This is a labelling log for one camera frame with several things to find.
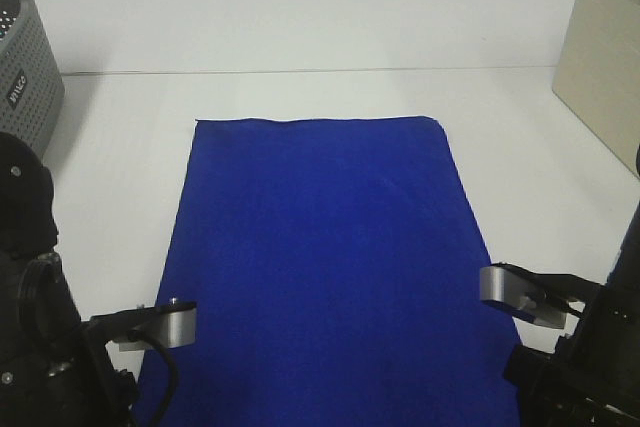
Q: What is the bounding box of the grey perforated plastic basket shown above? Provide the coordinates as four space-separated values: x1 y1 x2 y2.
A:
1 0 65 156

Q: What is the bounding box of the blue towel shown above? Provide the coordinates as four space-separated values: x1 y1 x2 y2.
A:
158 117 519 426

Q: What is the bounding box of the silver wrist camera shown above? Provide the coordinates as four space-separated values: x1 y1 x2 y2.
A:
479 263 582 330
88 298 197 352

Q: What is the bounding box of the beige storage box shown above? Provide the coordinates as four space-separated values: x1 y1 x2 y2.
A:
552 0 639 173

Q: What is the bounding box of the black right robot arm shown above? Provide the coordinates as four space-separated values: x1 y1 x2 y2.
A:
504 216 639 426

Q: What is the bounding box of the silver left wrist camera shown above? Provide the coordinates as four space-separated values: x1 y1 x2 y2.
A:
88 298 197 352

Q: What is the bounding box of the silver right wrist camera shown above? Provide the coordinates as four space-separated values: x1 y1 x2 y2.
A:
479 263 582 330

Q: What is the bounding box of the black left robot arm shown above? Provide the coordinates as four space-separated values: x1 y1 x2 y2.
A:
1 133 136 426

